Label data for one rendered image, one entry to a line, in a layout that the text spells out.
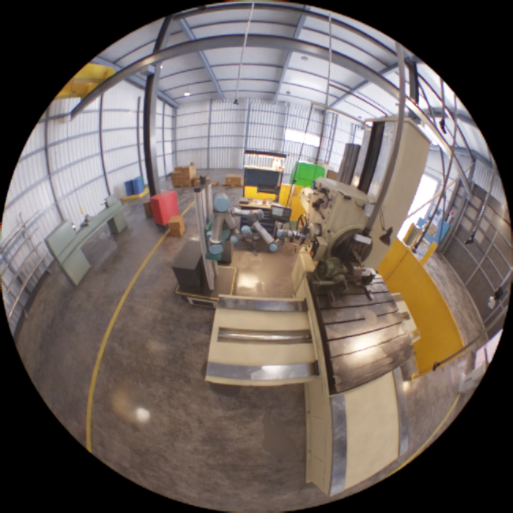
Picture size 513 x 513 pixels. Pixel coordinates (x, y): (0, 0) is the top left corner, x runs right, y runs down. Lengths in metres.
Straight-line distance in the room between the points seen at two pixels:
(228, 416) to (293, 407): 0.81
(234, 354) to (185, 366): 0.98
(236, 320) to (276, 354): 0.53
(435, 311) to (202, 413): 3.88
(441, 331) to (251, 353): 3.19
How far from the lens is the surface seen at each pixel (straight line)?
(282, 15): 8.60
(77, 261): 4.88
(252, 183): 3.55
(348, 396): 1.95
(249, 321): 1.58
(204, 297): 2.23
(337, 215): 1.62
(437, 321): 3.46
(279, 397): 2.21
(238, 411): 2.18
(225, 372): 1.42
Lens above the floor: 2.15
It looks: 41 degrees down
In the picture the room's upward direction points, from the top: 7 degrees clockwise
